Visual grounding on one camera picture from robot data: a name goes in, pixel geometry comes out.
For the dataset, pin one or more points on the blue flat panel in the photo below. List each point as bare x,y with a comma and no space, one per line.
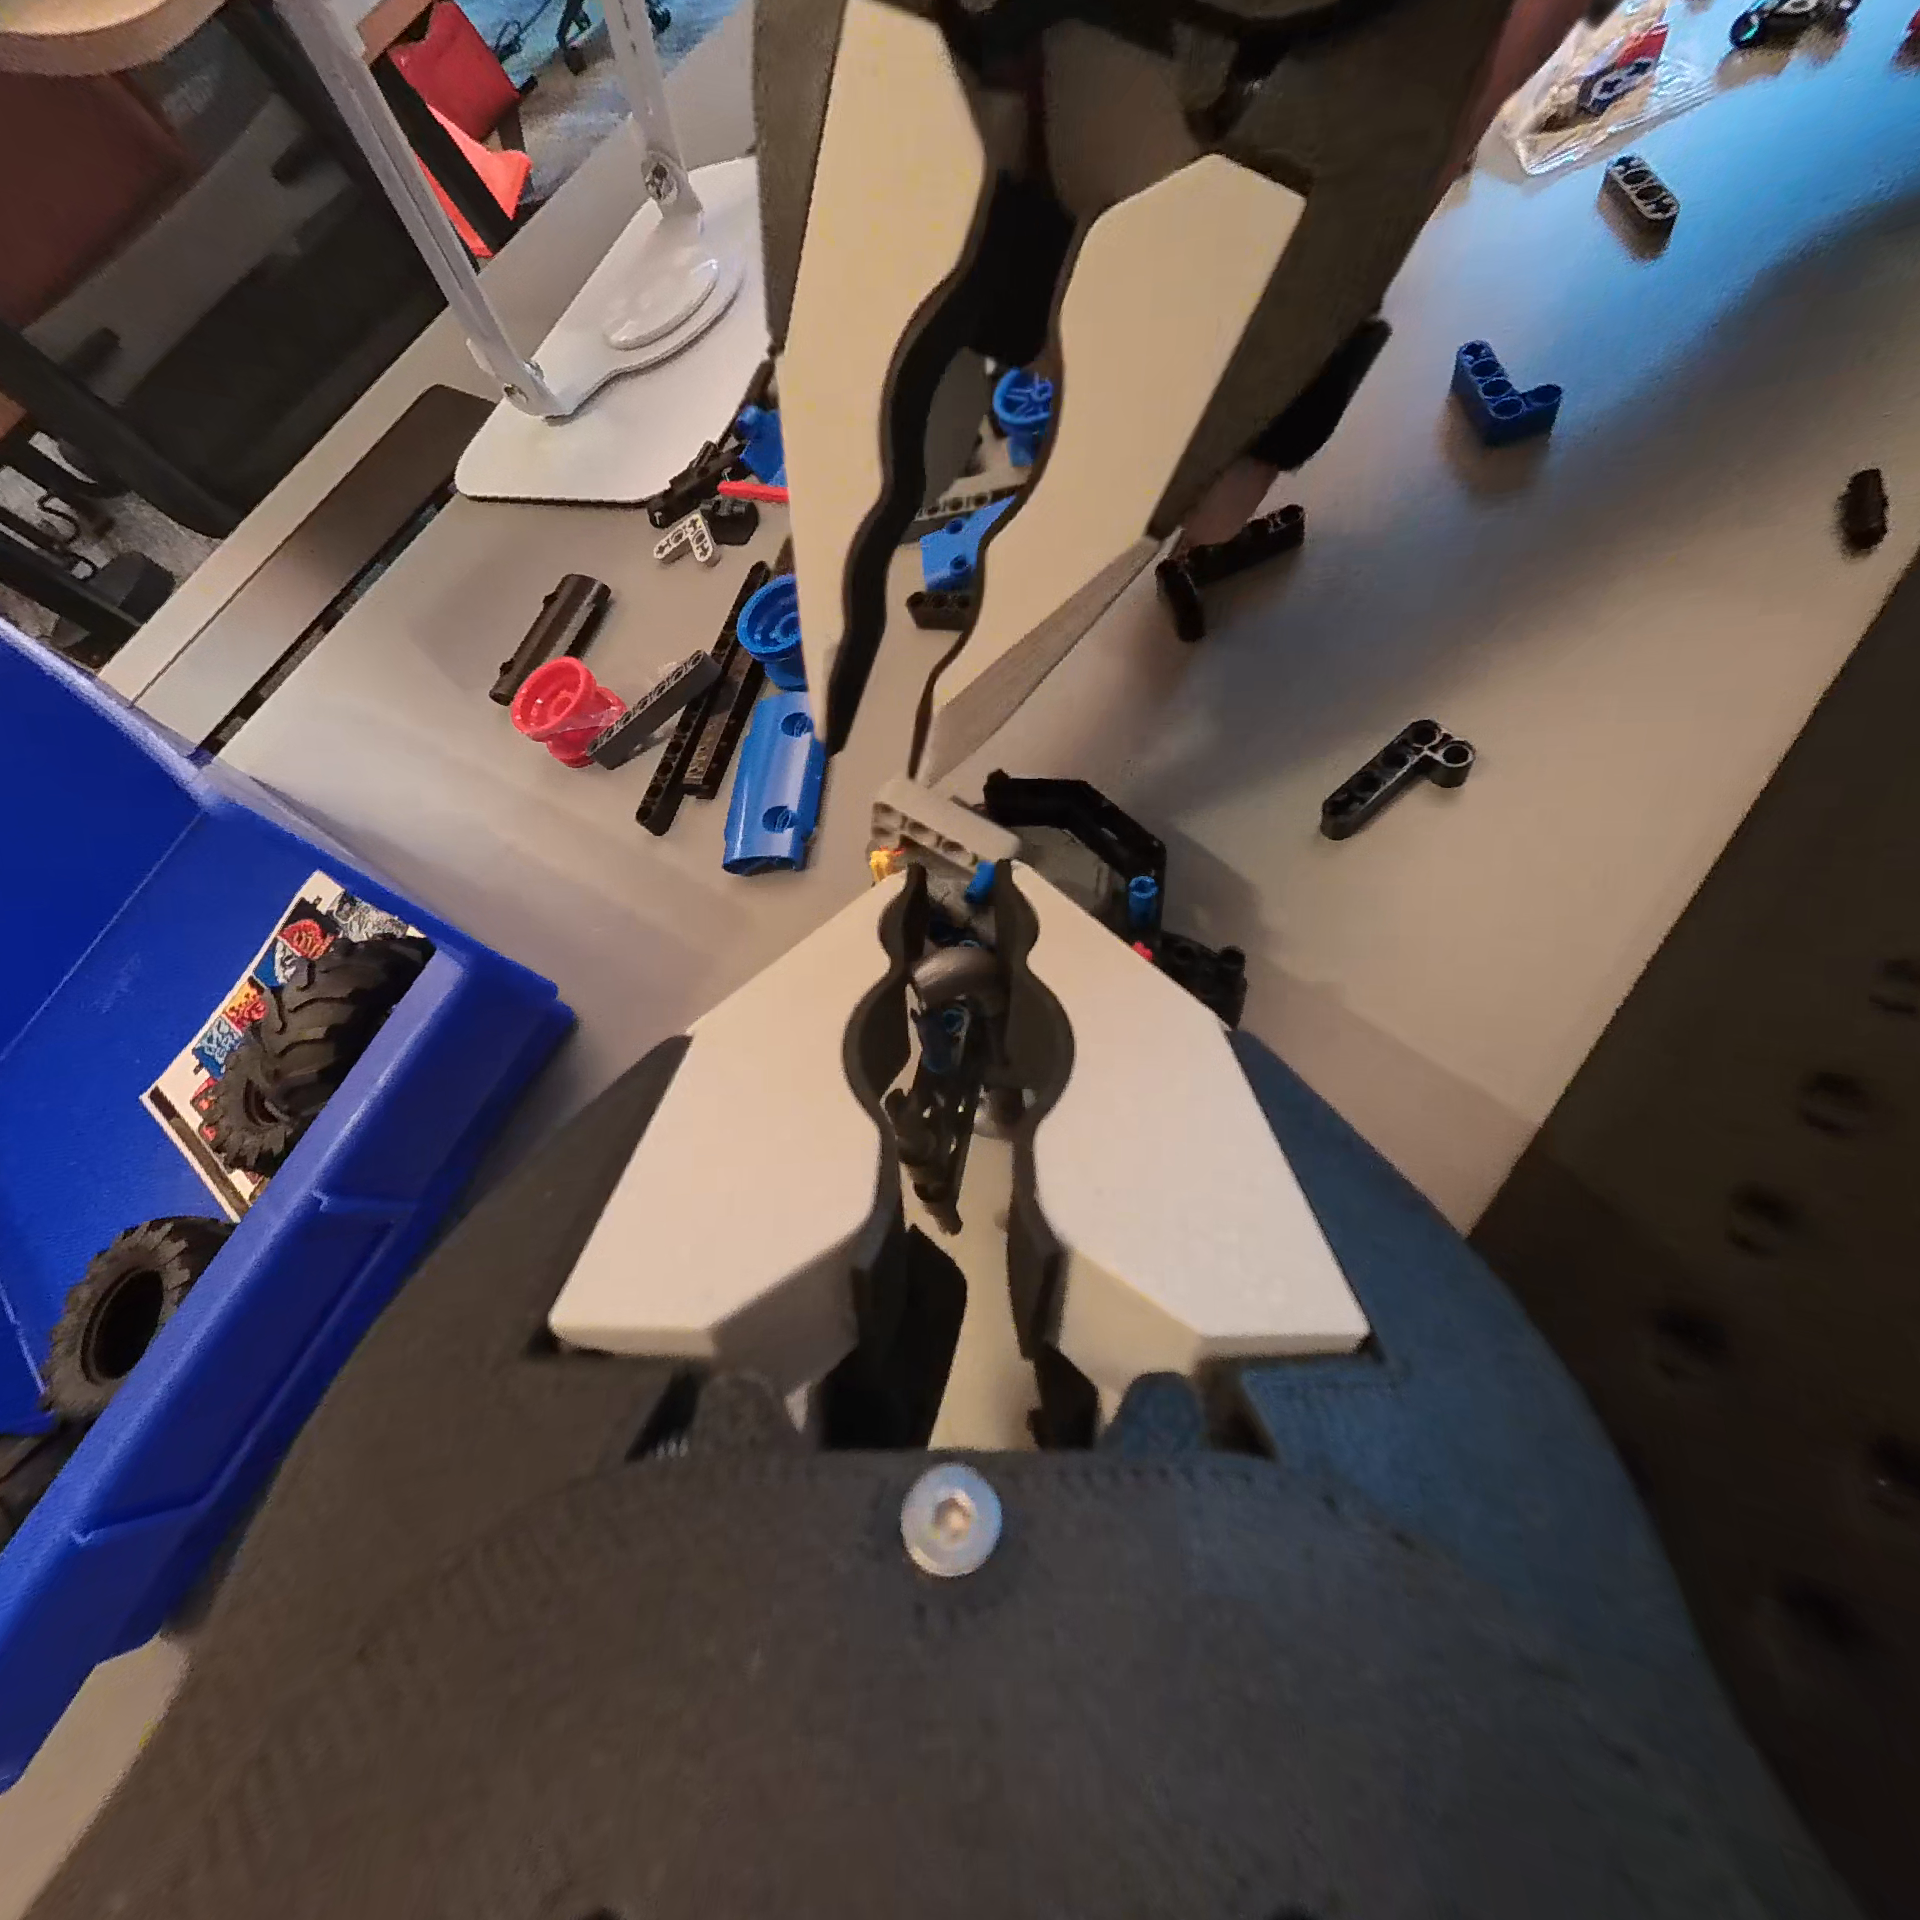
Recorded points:
963,548
771,782

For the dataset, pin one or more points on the red wheel rim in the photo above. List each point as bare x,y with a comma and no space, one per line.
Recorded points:
546,707

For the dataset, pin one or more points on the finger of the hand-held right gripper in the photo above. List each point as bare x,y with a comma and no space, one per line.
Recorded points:
870,226
1172,331

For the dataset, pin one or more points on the small clear plastic bag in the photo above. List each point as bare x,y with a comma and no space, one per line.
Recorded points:
1574,107

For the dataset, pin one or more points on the grey desk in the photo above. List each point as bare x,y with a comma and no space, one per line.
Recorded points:
1502,600

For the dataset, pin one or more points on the blue wheel rim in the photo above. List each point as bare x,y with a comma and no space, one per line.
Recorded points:
1025,414
771,623

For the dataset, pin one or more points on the black cylindrical panel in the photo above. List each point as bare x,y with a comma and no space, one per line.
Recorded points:
546,639

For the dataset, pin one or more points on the black rubber tyres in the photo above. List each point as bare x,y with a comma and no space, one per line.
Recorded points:
187,1111

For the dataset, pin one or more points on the black pin connector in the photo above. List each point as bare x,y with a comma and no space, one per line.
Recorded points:
1867,510

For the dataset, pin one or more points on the black large L beam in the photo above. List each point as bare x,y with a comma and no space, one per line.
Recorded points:
1178,586

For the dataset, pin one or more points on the book stand with white base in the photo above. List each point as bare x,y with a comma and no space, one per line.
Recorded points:
644,391

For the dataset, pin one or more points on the blue tagged plastic bin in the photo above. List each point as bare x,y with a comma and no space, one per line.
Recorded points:
120,842

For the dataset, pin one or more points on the blue small L beam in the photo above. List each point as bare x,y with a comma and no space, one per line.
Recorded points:
1502,405

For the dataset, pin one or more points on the red axle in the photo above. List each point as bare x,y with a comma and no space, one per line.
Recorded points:
750,488

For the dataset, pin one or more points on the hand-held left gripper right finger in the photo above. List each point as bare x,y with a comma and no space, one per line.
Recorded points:
1200,1199

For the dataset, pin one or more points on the person's right hand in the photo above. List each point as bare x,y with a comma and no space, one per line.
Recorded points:
1232,510

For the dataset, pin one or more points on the dark grey short beam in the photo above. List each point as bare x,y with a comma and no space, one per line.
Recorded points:
1641,192

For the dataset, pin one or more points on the blue hinged panel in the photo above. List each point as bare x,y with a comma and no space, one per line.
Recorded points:
764,443

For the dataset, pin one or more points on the black small L beam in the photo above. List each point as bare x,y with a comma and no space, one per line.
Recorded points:
1389,782

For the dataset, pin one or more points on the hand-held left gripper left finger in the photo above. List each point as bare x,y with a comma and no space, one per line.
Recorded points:
706,1199

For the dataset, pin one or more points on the light grey L beam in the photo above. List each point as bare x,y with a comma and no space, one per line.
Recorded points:
686,537
921,824

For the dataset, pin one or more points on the black toy chassis assembly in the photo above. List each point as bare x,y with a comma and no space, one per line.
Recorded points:
1096,870

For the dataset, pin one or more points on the black rubber tire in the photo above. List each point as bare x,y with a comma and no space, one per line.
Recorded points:
165,1262
324,1021
32,1477

